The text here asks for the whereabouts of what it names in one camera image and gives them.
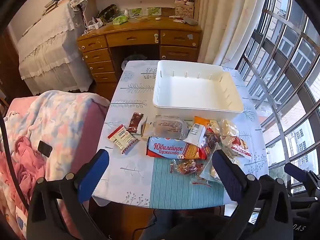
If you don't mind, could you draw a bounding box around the dark patterned pouch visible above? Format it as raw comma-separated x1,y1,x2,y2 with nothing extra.
96,4,119,23

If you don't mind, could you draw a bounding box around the window frame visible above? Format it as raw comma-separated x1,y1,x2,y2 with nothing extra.
235,0,320,198

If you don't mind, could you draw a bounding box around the clear bread packet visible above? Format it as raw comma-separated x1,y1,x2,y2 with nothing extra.
153,115,190,140

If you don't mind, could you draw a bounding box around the white plastic bin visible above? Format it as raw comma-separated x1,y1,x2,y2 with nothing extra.
152,60,244,120

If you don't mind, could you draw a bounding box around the white power strip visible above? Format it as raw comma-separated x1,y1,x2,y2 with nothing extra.
87,17,103,31

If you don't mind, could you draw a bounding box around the black phone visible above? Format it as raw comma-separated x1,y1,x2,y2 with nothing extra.
37,141,53,158

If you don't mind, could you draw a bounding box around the metal window railing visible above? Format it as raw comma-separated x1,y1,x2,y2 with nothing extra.
237,7,320,170

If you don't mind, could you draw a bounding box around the clear pale puffs bag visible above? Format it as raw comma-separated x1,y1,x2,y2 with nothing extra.
192,152,223,187
209,118,241,147

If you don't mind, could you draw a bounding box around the blue red cookie pack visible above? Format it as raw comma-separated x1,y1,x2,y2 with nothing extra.
146,136,208,161

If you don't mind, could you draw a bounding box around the green tissue pack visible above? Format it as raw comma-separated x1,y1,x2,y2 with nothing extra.
112,15,129,26

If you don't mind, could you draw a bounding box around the red clear snack packet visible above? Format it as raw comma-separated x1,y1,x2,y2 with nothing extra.
170,159,204,176

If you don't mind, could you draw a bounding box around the white red-trimmed snack packet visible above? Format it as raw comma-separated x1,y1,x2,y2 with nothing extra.
114,132,139,155
107,124,128,142

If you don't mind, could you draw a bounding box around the wooden desk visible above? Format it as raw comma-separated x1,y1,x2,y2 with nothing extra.
77,17,202,100

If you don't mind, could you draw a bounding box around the white orange protein bar packet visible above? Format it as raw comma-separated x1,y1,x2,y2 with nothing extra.
184,116,211,147

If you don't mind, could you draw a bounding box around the printed gift box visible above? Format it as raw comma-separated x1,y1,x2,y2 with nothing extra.
174,0,195,18

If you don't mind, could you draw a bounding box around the patterned tablecloth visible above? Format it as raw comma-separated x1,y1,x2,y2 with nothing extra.
92,60,269,208

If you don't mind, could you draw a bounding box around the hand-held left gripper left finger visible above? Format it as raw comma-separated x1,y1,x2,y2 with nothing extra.
26,149,110,240

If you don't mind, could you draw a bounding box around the white lace cover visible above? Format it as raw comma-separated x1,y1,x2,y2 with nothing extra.
17,2,94,96

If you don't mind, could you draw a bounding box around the red white candy packet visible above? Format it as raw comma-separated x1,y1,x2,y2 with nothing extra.
230,135,252,158

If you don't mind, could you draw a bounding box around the pink fleece blanket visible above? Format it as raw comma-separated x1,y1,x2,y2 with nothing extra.
0,134,49,207

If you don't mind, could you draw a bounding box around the clear cracker packet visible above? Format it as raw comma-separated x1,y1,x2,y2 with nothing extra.
141,116,157,141

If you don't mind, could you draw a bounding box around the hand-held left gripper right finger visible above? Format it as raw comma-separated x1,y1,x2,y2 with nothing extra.
211,149,294,240

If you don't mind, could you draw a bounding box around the white curtain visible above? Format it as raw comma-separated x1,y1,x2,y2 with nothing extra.
197,0,272,67

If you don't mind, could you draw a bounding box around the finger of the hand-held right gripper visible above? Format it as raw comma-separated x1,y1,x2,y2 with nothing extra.
284,162,312,188

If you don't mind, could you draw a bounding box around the floral quilt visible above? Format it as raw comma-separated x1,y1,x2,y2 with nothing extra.
0,90,110,240

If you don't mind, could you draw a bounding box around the dark red snack bar packet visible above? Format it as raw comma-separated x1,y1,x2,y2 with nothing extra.
126,112,144,134

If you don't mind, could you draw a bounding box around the dark patterned snack packet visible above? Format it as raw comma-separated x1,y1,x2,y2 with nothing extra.
204,127,221,153

